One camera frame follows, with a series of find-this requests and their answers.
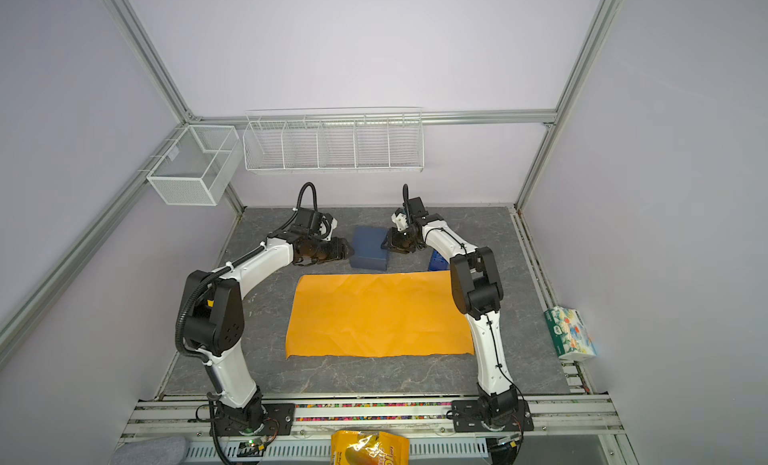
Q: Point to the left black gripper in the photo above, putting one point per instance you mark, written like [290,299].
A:
[338,250]

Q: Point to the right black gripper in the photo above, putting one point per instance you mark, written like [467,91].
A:
[393,242]

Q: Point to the dark blue gift box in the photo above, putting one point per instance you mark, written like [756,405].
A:
[368,251]

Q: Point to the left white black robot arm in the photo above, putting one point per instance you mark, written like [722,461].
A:
[211,322]

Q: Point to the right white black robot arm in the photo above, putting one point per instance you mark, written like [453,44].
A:
[477,292]

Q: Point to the blue tape dispenser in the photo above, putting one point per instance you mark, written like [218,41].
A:
[437,262]

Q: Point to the white mesh square basket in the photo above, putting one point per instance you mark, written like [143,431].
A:
[198,166]

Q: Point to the green white tissue pack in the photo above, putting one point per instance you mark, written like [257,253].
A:
[569,335]

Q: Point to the yellow snack bag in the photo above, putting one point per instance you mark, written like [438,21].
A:
[369,448]

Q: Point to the grey cloth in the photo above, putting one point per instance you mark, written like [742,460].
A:
[159,451]

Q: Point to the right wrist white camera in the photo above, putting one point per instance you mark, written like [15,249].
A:
[400,220]

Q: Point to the wrist white camera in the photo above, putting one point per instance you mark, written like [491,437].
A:
[400,220]
[328,224]

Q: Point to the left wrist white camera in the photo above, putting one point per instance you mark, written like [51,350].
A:
[328,224]

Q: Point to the white wire long shelf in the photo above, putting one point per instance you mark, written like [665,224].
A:
[341,139]

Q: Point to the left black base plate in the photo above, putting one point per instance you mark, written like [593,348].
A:
[264,419]

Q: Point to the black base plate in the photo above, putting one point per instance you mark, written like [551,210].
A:
[476,416]
[264,419]

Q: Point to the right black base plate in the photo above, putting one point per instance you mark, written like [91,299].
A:
[476,416]

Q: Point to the white slotted cable duct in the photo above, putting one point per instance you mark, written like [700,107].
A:
[452,450]

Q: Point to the aluminium rail frame base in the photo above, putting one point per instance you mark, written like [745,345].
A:
[435,416]

